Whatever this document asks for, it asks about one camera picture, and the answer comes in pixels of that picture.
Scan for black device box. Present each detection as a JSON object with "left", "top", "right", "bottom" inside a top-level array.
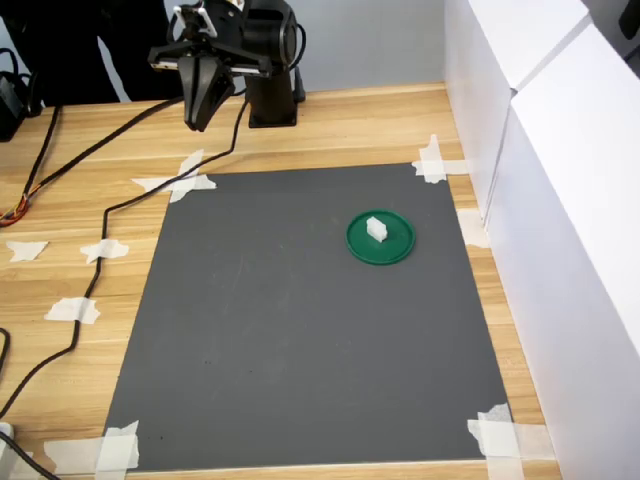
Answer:
[{"left": 0, "top": 47, "right": 32, "bottom": 144}]

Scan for round green lid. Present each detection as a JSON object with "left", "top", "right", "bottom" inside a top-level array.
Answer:
[{"left": 344, "top": 209, "right": 417, "bottom": 268}]

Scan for black camera cable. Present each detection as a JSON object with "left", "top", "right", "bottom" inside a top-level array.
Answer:
[{"left": 0, "top": 97, "right": 249, "bottom": 419}]

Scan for person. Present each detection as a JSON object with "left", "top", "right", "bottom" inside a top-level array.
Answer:
[{"left": 0, "top": 0, "right": 175, "bottom": 106}]

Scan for small white plastic terminal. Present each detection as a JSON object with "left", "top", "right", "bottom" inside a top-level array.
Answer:
[{"left": 365, "top": 215, "right": 389, "bottom": 244}]

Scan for dark chair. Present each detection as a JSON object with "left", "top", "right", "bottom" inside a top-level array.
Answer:
[{"left": 618, "top": 0, "right": 640, "bottom": 42}]

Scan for dark grey mat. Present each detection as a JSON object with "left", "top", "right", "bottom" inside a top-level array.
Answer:
[{"left": 102, "top": 162, "right": 514, "bottom": 473}]

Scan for black arm base cable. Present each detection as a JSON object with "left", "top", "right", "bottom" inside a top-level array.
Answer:
[{"left": 292, "top": 22, "right": 308, "bottom": 104}]

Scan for white partition panel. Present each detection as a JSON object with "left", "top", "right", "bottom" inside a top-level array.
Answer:
[
  {"left": 442, "top": 0, "right": 594, "bottom": 224},
  {"left": 483, "top": 22, "right": 640, "bottom": 480}
]

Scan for black braided cable coloured wires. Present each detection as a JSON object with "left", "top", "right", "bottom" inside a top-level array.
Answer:
[{"left": 0, "top": 94, "right": 187, "bottom": 229}]

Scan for black braided cable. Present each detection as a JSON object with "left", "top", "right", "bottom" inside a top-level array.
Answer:
[{"left": 19, "top": 103, "right": 64, "bottom": 201}]

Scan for white masking tape piece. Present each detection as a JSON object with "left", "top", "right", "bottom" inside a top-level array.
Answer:
[
  {"left": 410, "top": 133, "right": 474, "bottom": 184},
  {"left": 79, "top": 238, "right": 131, "bottom": 265},
  {"left": 466, "top": 403, "right": 557, "bottom": 480},
  {"left": 42, "top": 419, "right": 141, "bottom": 474},
  {"left": 43, "top": 296, "right": 102, "bottom": 326},
  {"left": 131, "top": 148, "right": 219, "bottom": 204},
  {"left": 456, "top": 209, "right": 492, "bottom": 249},
  {"left": 4, "top": 240, "right": 50, "bottom": 263}
]

